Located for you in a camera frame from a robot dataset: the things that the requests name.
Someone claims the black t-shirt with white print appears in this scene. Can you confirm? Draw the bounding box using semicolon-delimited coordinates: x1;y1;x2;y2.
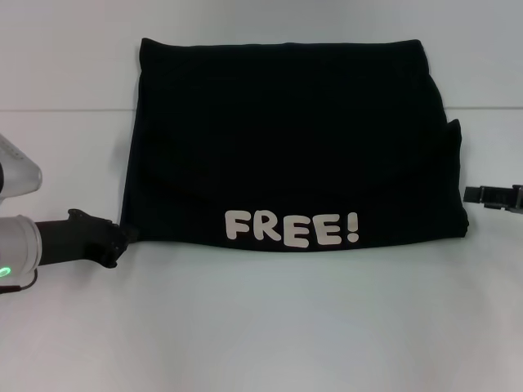
119;37;471;251

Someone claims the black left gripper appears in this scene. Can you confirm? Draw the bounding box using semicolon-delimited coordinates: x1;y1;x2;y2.
34;207;141;270

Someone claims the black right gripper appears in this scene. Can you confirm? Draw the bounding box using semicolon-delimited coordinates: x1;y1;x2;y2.
463;183;523;214

